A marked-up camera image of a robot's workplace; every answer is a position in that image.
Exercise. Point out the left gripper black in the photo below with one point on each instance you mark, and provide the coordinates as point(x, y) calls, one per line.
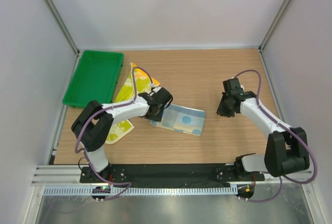
point(156, 117)

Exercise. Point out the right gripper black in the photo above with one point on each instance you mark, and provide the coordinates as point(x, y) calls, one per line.
point(222, 111)

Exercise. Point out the blue polka dot towel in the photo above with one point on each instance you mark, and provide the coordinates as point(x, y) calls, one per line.
point(182, 119)

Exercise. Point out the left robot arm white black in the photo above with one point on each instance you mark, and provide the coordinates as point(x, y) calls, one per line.
point(92, 126)

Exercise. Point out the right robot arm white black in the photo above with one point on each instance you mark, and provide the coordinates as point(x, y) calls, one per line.
point(284, 154)

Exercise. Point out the yellow green patterned towel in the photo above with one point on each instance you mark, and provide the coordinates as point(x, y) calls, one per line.
point(126, 92)

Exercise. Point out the green plastic tray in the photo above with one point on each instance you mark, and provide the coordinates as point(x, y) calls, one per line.
point(95, 78)

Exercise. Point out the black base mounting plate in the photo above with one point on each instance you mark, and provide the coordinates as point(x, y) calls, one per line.
point(172, 176)

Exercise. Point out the white slotted cable duct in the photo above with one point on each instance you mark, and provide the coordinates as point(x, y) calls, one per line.
point(94, 191)

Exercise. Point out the right aluminium frame post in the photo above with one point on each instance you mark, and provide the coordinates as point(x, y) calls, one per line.
point(275, 23)

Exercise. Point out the aluminium frame post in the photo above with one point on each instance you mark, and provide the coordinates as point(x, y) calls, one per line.
point(59, 21)
point(275, 23)

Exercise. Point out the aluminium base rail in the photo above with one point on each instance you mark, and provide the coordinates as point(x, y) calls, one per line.
point(70, 174)

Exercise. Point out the left aluminium frame post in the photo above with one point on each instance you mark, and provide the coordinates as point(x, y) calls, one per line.
point(59, 21)

